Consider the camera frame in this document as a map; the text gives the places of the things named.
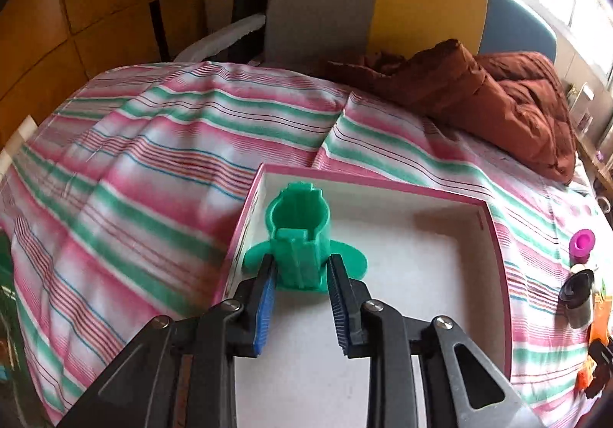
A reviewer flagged orange plastic rack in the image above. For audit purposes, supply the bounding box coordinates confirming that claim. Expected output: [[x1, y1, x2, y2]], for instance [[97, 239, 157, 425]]
[[588, 291, 613, 345]]

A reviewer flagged wooden panelled cabinet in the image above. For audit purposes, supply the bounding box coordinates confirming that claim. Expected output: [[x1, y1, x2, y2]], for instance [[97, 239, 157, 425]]
[[0, 0, 207, 132]]

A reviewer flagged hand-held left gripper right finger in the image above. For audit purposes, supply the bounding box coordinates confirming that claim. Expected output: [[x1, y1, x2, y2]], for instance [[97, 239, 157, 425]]
[[327, 254, 542, 428]]

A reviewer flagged green plastic holder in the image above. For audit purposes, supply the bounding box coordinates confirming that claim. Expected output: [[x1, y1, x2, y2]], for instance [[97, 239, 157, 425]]
[[243, 183, 370, 295]]

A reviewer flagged yellow headboard panel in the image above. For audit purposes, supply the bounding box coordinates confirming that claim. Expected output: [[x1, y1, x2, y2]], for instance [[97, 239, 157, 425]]
[[369, 0, 489, 57]]

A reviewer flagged striped bedsheet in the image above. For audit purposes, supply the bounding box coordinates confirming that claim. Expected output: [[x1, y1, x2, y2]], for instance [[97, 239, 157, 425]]
[[0, 61, 613, 428]]

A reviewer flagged pink-rimmed white box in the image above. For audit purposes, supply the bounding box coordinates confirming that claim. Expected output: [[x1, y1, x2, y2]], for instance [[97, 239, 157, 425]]
[[212, 163, 513, 428]]

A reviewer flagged blue headboard panel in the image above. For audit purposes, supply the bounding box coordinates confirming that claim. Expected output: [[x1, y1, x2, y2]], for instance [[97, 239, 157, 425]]
[[479, 0, 559, 69]]

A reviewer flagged black cylinder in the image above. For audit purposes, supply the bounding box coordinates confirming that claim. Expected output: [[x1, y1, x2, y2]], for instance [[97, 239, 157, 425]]
[[558, 269, 595, 329]]

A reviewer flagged brown quilt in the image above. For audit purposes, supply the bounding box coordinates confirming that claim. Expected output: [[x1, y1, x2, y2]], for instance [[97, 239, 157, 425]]
[[326, 39, 578, 184]]

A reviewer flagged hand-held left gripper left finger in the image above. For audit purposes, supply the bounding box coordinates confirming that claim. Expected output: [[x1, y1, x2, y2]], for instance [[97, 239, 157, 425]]
[[57, 254, 279, 428]]

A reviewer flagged purple plastic cup toy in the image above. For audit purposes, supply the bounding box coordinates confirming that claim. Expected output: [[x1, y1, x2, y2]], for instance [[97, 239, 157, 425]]
[[569, 229, 597, 266]]

